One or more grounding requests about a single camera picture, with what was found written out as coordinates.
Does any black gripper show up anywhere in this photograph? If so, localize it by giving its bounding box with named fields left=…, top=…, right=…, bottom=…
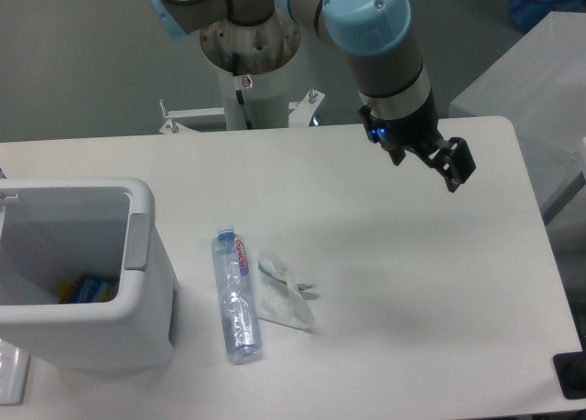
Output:
left=358, top=91, right=476, bottom=193

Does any clear plastic wrapper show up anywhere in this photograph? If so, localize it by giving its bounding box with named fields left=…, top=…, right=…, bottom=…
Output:
left=252, top=249, right=315, bottom=331

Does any clear plastic water bottle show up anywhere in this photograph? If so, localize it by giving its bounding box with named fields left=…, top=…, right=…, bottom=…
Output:
left=211, top=225, right=263, bottom=364

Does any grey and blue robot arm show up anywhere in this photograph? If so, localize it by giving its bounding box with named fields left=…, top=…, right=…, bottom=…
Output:
left=149, top=0, right=475, bottom=191

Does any white plastic trash can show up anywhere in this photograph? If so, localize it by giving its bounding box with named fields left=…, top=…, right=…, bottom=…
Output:
left=1, top=178, right=179, bottom=370

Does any grey cabinet box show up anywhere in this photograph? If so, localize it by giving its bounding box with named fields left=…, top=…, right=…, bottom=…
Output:
left=449, top=12, right=585, bottom=222

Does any black device at table edge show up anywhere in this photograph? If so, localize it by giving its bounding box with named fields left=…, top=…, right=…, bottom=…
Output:
left=553, top=351, right=585, bottom=400

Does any blue yellow packaging in bin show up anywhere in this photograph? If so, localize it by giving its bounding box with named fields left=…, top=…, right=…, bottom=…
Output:
left=58, top=275, right=119, bottom=304

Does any clear plastic sheet holder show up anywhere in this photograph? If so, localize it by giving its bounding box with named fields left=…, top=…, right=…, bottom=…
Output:
left=1, top=339, right=30, bottom=406

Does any white pedestal base frame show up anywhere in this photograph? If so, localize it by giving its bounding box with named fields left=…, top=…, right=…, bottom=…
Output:
left=158, top=89, right=326, bottom=135

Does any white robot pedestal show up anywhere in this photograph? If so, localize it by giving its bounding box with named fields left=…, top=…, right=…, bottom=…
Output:
left=200, top=9, right=301, bottom=130

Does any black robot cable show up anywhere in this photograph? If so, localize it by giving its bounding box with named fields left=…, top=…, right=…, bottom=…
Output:
left=231, top=51, right=255, bottom=131

